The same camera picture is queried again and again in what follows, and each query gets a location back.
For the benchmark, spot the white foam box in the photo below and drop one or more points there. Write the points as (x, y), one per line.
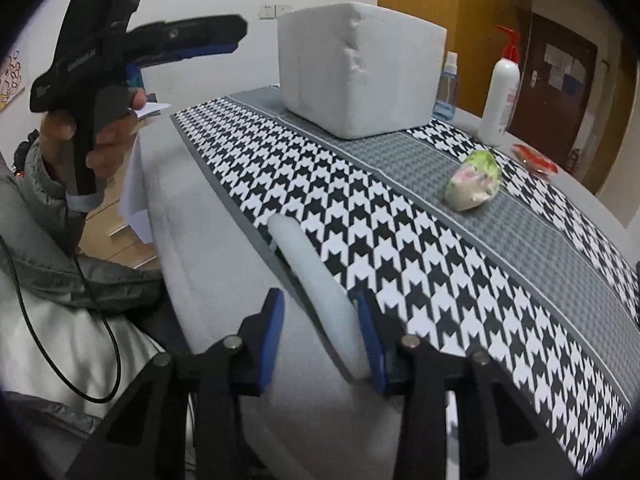
(360, 75)

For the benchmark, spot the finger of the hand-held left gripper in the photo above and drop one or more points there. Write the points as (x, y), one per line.
(200, 32)
(210, 51)

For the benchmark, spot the red snack packet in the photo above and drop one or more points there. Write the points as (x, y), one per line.
(535, 157)

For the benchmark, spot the white paper notice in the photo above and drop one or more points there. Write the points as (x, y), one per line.
(557, 60)

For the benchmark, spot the person's torso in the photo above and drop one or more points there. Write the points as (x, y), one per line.
(60, 340)

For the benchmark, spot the white lotion pump bottle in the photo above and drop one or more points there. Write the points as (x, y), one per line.
(500, 95)

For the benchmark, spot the wooden drawer cabinet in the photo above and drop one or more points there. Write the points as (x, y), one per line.
(110, 250)

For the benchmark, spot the blue paper notice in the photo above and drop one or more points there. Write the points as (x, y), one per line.
(572, 85)

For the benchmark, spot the wall poster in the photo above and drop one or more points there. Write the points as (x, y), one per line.
(12, 80)

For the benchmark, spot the grey mattress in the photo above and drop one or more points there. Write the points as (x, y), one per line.
(225, 270)

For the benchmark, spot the white paper sheet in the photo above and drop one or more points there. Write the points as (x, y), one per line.
(152, 110)
(135, 190)

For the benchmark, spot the white towel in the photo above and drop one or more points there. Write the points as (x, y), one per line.
(315, 280)

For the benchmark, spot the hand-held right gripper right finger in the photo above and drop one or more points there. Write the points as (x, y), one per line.
(372, 355)

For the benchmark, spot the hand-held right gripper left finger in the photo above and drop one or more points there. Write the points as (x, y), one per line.
(270, 350)

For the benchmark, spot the blue spray bottle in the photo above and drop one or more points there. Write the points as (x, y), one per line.
(445, 95)

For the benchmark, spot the dark brown door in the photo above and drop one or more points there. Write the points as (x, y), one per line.
(550, 115)

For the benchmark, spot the red fire extinguisher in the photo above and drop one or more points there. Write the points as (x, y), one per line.
(575, 162)

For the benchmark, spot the white wall socket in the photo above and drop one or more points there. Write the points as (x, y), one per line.
(283, 9)
(266, 12)

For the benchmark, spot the green tissue packet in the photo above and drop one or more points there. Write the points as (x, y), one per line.
(472, 182)

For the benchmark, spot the person's left forearm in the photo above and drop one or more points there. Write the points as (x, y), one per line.
(50, 240)

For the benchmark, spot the person's left hand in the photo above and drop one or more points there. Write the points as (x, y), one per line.
(112, 145)

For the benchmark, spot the wooden side door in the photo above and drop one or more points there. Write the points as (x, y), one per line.
(607, 150)

